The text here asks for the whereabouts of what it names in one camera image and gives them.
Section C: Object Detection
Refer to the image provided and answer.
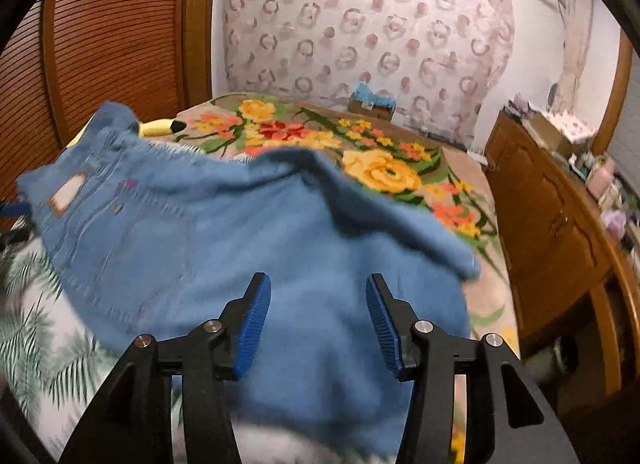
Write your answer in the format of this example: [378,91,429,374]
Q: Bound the palm leaf printed cloth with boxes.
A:
[0,239,401,464]

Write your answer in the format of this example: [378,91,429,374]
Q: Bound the blue denim pants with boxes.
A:
[15,102,483,460]

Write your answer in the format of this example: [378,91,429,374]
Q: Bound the pink cup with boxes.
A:
[585,154,616,197]

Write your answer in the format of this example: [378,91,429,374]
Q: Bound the yellow plush toy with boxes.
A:
[65,117,188,147]

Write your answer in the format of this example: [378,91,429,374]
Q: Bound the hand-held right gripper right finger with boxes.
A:
[366,273,581,464]

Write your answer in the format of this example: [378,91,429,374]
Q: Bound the floral blanket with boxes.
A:
[175,94,521,464]

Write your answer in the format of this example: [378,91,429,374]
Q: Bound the dark waste bin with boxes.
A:
[525,334,581,385]

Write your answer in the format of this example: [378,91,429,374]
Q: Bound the wooden cabinet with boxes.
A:
[482,109,640,395]

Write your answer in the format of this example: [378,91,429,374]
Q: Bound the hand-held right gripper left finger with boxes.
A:
[57,273,272,464]

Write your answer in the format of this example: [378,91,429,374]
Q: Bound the cardboard box with blue items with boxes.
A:
[348,82,397,120]

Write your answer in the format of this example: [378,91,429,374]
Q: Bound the circle patterned curtain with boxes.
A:
[220,0,516,155]

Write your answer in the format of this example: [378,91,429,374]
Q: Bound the wooden louvered wardrobe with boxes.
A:
[0,0,221,225]

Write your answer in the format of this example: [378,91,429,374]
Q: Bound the purple soft item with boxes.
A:
[600,209,628,237]

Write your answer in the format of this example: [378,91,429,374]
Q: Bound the wooden door frame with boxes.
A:
[600,29,636,145]

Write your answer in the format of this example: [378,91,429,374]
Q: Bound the box with dotted cloth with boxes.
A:
[520,109,596,155]

